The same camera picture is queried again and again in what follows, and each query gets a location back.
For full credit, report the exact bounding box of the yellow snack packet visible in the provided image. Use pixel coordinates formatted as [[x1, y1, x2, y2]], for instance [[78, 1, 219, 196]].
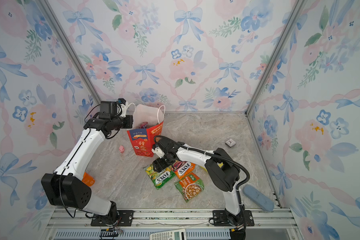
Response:
[[196, 156, 224, 172]]

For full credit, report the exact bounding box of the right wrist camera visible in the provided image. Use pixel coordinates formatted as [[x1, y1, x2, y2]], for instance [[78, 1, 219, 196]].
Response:
[[152, 144, 165, 159]]

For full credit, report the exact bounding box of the purple Fox's candy bag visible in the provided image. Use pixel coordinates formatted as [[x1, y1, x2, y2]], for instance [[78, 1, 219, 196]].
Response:
[[139, 122, 148, 129]]

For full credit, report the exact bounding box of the green Fox's candy bag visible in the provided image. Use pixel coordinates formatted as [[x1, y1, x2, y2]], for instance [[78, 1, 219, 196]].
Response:
[[145, 164, 175, 190]]

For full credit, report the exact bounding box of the orange object by wall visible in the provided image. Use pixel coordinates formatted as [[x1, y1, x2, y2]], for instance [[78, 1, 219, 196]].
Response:
[[82, 173, 95, 187]]

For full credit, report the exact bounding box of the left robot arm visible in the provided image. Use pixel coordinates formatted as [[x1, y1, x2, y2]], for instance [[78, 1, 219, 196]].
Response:
[[41, 99, 133, 225]]

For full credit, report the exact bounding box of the orange Fox's candy bag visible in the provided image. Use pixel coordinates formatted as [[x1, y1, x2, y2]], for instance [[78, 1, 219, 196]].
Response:
[[171, 161, 196, 180]]

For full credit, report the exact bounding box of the small square packet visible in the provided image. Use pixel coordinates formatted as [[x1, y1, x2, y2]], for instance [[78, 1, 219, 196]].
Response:
[[225, 139, 237, 148]]

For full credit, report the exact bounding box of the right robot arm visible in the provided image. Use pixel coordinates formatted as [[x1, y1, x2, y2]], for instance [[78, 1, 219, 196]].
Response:
[[152, 135, 250, 227]]

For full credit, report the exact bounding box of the blue grey cloth roll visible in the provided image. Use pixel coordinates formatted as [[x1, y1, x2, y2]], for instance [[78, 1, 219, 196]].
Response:
[[243, 185, 275, 212]]

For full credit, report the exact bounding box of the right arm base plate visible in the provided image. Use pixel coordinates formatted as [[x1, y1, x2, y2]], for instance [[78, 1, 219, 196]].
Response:
[[210, 210, 255, 227]]

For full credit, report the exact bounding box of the red paper gift bag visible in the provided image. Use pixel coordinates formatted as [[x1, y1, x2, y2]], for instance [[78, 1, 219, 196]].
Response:
[[127, 104, 166, 157]]

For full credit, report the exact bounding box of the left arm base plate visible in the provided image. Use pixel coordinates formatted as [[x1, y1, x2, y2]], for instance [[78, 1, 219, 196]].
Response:
[[91, 210, 135, 227]]

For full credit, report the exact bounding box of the white calculator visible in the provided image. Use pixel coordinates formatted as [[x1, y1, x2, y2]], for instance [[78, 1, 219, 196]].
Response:
[[149, 229, 187, 240]]

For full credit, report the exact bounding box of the green noodle snack packet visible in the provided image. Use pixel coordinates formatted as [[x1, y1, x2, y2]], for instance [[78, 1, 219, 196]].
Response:
[[175, 173, 205, 202]]

